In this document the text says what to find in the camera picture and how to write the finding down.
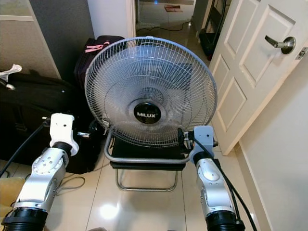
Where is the metal lever door handle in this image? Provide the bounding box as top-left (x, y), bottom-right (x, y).
top-left (265, 35), bottom-right (296, 55)

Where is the framed wall board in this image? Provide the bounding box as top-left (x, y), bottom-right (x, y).
top-left (0, 0), bottom-right (37, 21)

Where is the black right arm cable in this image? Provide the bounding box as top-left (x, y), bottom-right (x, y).
top-left (194, 139), bottom-right (258, 231)

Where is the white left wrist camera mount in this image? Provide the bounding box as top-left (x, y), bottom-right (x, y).
top-left (50, 113), bottom-right (79, 156)

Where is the grey MILUX table fan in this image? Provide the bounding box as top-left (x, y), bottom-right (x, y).
top-left (84, 36), bottom-right (218, 148)

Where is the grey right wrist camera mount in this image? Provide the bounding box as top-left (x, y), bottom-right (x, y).
top-left (189, 126), bottom-right (217, 164)

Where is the white panelled door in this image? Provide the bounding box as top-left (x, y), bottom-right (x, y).
top-left (208, 0), bottom-right (308, 155)

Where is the black chair with chrome frame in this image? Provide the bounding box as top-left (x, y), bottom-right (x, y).
top-left (103, 128), bottom-right (193, 193)

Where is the large black case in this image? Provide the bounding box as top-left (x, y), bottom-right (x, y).
top-left (0, 72), bottom-right (104, 175)

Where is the black stand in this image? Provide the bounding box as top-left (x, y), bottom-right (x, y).
top-left (198, 0), bottom-right (229, 61)

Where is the dark maroon suitcase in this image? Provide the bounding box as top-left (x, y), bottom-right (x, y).
top-left (75, 35), bottom-right (126, 92)

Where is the small red flat item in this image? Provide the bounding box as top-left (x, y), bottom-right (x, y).
top-left (165, 4), bottom-right (183, 13)

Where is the thin floor cable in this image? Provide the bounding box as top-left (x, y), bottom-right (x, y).
top-left (58, 176), bottom-right (85, 191)

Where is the pink ribbon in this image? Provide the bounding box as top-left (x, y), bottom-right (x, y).
top-left (84, 41), bottom-right (109, 53)

